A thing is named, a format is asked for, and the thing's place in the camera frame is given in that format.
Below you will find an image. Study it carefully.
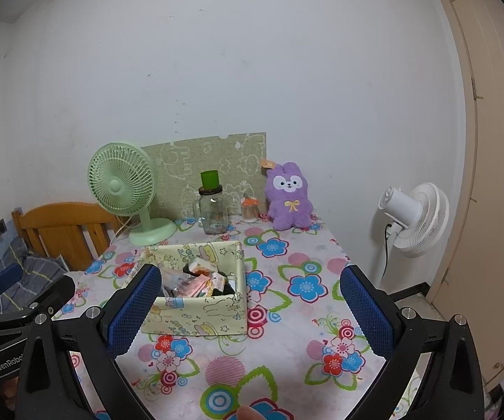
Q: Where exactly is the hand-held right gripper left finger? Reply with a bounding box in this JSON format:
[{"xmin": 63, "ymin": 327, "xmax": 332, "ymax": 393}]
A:
[{"xmin": 15, "ymin": 264, "xmax": 163, "ymax": 420}]

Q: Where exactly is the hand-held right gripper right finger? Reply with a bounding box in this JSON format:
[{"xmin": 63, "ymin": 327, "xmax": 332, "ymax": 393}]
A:
[{"xmin": 339, "ymin": 265, "xmax": 484, "ymax": 420}]

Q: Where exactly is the pink cartoon printed packet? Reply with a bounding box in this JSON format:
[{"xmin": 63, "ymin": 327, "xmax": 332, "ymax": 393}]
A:
[{"xmin": 181, "ymin": 257, "xmax": 218, "ymax": 298}]

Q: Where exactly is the yellow printed fabric storage box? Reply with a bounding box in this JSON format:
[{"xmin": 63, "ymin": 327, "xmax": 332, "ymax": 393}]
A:
[{"xmin": 140, "ymin": 240, "xmax": 248, "ymax": 337}]

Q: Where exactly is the grey plaid pillow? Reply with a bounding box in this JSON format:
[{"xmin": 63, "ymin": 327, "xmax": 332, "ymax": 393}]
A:
[{"xmin": 0, "ymin": 238, "xmax": 71, "ymax": 316}]

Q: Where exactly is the white standing fan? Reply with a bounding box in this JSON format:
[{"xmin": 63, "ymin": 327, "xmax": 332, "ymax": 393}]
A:
[{"xmin": 378, "ymin": 182, "xmax": 450, "ymax": 289}]

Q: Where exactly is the glass jar mug green lid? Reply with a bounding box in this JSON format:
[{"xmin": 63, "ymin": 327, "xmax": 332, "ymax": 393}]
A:
[{"xmin": 193, "ymin": 170, "xmax": 228, "ymax": 235}]

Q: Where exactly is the green desk fan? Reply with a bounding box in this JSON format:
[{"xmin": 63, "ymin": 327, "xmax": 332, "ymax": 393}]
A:
[{"xmin": 88, "ymin": 142, "xmax": 178, "ymax": 246}]

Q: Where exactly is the purple plush bunny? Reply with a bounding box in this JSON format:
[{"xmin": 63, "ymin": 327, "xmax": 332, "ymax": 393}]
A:
[{"xmin": 261, "ymin": 160, "xmax": 315, "ymax": 231}]

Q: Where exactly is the small jar orange lid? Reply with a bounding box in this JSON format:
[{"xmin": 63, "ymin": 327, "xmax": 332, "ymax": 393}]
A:
[{"xmin": 241, "ymin": 193, "xmax": 260, "ymax": 222}]

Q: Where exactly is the green patterned board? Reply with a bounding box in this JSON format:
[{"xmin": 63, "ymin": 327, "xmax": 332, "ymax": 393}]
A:
[{"xmin": 140, "ymin": 132, "xmax": 268, "ymax": 219}]

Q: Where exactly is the beige door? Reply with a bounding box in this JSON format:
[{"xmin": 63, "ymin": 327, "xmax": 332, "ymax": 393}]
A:
[{"xmin": 424, "ymin": 0, "xmax": 504, "ymax": 394}]

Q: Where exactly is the black fan power cable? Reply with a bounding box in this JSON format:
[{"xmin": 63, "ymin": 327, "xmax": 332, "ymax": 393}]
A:
[{"xmin": 382, "ymin": 222, "xmax": 395, "ymax": 281}]

